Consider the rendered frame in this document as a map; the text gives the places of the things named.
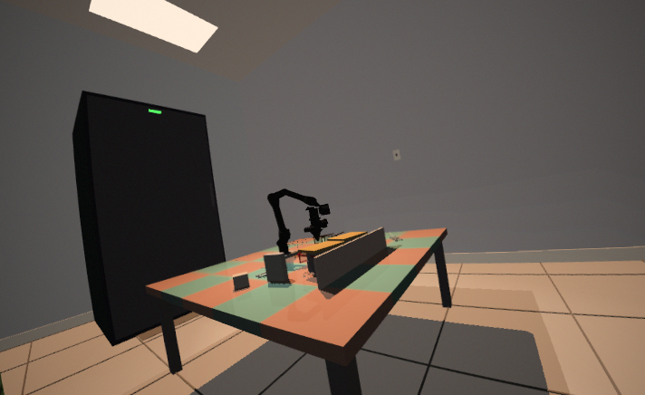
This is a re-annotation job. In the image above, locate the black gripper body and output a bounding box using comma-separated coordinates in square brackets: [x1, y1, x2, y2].
[304, 216, 321, 233]

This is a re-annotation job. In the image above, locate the grey flat rectangular panel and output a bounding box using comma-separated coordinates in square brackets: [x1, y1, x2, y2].
[313, 227, 387, 290]

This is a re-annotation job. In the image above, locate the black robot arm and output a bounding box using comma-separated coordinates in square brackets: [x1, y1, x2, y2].
[267, 188, 330, 255]

